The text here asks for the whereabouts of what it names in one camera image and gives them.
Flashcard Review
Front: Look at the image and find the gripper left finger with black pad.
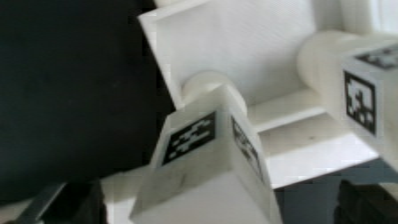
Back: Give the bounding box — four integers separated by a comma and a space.
12, 181, 106, 224

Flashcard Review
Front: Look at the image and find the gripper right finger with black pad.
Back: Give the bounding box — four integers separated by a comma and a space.
335, 180, 398, 224

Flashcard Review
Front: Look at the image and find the white chair leg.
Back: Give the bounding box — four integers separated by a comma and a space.
129, 71, 282, 224
296, 30, 398, 172

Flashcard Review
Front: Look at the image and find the white chair seat part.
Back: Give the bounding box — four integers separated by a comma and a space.
136, 0, 398, 134

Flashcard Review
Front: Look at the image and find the white U-shaped fence wall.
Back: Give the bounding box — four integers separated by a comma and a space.
102, 114, 378, 224

